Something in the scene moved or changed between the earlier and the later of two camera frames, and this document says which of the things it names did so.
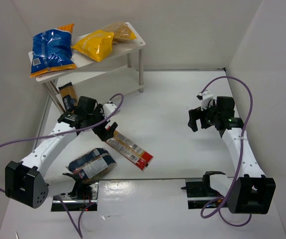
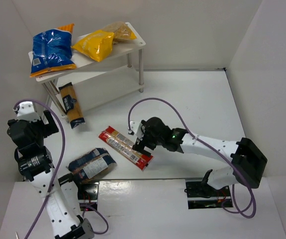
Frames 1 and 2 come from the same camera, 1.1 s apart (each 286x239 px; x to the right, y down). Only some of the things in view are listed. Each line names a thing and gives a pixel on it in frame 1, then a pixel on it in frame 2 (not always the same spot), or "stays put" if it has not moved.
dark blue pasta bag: x=97 y=163 stays put
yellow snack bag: x=97 y=45 stays put
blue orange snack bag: x=52 y=51 stays put
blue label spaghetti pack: x=69 y=98 stays put
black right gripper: x=203 y=118 -> x=144 y=140
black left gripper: x=102 y=131 -> x=49 y=122
